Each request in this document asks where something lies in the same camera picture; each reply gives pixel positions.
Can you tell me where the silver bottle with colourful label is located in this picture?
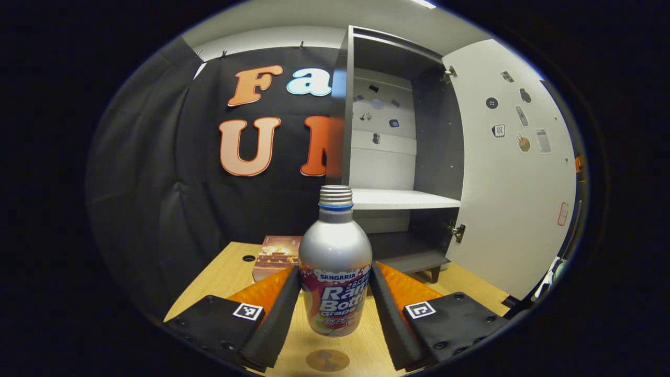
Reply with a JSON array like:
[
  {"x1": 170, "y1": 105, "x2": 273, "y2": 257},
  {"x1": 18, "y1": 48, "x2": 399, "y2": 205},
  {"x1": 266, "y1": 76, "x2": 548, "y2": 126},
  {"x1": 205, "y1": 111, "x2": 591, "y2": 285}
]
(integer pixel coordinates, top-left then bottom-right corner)
[{"x1": 297, "y1": 185, "x2": 373, "y2": 337}]

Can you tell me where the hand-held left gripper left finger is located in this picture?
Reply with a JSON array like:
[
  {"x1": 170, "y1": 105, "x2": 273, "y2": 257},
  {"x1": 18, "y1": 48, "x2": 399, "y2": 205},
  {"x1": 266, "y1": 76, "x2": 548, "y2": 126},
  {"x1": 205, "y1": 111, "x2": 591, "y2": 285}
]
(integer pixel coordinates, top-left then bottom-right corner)
[{"x1": 163, "y1": 265, "x2": 302, "y2": 372}]

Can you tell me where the gray cabinet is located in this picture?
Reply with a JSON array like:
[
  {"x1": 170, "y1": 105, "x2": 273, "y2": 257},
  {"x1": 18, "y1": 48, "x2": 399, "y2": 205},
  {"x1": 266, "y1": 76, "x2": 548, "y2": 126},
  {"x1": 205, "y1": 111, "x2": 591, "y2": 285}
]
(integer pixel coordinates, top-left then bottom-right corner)
[{"x1": 326, "y1": 25, "x2": 465, "y2": 284}]

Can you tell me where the beige cabinet door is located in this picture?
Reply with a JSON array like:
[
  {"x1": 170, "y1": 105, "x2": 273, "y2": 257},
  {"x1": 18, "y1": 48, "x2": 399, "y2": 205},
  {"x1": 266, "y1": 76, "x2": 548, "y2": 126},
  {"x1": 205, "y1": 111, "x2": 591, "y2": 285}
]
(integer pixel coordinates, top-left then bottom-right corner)
[{"x1": 442, "y1": 39, "x2": 577, "y2": 301}]

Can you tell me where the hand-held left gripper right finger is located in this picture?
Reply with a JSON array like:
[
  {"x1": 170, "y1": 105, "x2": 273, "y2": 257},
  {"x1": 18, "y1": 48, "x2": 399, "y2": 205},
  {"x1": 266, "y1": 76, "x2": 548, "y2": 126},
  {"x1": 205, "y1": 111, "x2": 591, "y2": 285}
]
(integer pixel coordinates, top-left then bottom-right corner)
[{"x1": 369, "y1": 261, "x2": 509, "y2": 372}]

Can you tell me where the white cabinet shelf board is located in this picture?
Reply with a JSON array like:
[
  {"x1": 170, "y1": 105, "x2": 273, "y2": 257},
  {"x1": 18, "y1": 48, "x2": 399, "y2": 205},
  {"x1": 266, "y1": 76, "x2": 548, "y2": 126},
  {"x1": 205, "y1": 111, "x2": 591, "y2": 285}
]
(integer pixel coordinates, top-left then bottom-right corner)
[{"x1": 351, "y1": 188, "x2": 461, "y2": 211}]

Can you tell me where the brown picture book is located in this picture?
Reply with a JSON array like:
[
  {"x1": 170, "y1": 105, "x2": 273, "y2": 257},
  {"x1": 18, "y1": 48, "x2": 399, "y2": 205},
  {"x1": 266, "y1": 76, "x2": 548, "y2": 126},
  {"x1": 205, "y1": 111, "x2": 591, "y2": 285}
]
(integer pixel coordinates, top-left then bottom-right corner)
[{"x1": 252, "y1": 236, "x2": 303, "y2": 282}]

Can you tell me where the black backdrop cloth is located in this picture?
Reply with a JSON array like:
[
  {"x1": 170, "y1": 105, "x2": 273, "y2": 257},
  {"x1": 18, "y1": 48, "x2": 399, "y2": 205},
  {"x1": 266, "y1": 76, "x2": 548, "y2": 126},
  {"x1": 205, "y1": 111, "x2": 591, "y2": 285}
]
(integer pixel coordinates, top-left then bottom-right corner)
[{"x1": 86, "y1": 37, "x2": 591, "y2": 320}]

